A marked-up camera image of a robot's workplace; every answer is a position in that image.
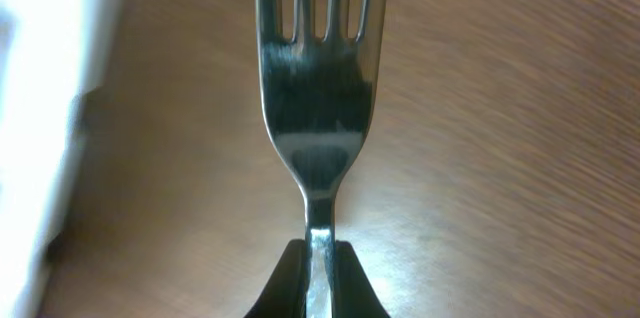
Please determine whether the silver fork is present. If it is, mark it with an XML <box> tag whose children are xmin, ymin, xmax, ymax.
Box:
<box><xmin>256</xmin><ymin>0</ymin><xmax>386</xmax><ymax>317</ymax></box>

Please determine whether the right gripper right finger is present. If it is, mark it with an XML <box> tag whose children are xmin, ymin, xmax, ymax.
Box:
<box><xmin>334</xmin><ymin>241</ymin><xmax>390</xmax><ymax>318</ymax></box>

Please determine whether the white plastic cutlery tray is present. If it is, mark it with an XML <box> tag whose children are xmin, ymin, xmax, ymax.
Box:
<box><xmin>1</xmin><ymin>0</ymin><xmax>123</xmax><ymax>317</ymax></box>

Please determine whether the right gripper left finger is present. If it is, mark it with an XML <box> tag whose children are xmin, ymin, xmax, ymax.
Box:
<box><xmin>245</xmin><ymin>239</ymin><xmax>307</xmax><ymax>318</ymax></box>

